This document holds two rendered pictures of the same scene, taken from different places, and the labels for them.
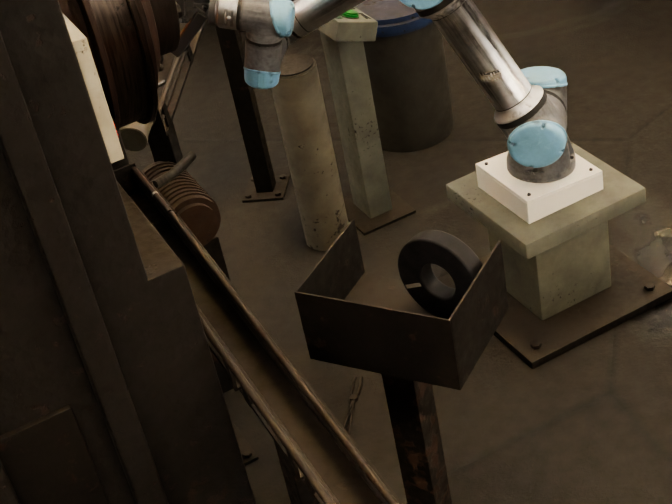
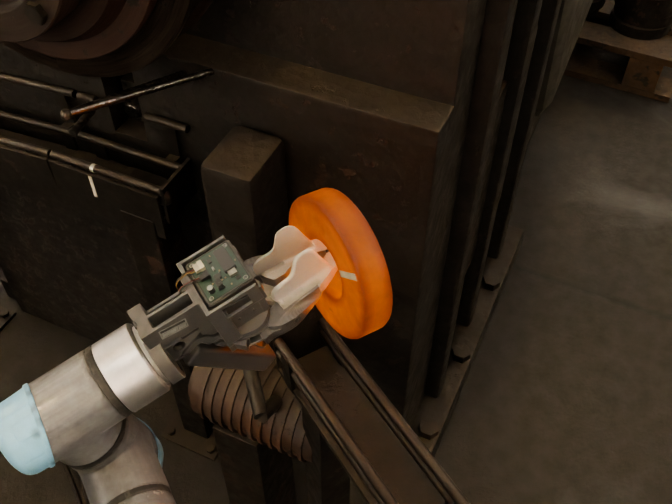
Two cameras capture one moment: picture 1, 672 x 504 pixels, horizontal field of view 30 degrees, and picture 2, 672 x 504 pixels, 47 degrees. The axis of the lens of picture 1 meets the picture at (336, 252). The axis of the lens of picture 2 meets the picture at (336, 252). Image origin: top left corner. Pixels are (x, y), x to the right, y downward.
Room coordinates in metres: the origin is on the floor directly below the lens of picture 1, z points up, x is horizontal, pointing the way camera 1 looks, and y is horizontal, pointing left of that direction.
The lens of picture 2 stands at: (2.80, -0.04, 1.46)
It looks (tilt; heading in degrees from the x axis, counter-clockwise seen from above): 48 degrees down; 136
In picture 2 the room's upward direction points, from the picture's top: straight up
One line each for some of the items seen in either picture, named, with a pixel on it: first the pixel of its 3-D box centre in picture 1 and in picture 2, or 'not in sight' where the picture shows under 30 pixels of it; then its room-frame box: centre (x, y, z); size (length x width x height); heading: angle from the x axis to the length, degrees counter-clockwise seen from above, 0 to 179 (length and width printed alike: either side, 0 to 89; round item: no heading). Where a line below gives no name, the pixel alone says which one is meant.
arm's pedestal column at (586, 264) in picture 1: (548, 246); not in sight; (2.34, -0.49, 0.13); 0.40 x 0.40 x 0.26; 21
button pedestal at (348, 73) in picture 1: (355, 110); not in sight; (2.85, -0.12, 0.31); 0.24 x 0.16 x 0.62; 21
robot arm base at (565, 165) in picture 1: (540, 145); not in sight; (2.34, -0.49, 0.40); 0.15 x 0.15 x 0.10
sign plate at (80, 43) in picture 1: (70, 68); not in sight; (1.59, 0.30, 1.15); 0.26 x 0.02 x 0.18; 21
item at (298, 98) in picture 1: (310, 155); not in sight; (2.75, 0.01, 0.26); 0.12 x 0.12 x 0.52
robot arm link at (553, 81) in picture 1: (539, 100); not in sight; (2.33, -0.49, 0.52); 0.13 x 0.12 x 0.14; 164
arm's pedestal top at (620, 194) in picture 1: (543, 193); not in sight; (2.34, -0.49, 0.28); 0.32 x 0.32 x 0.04; 21
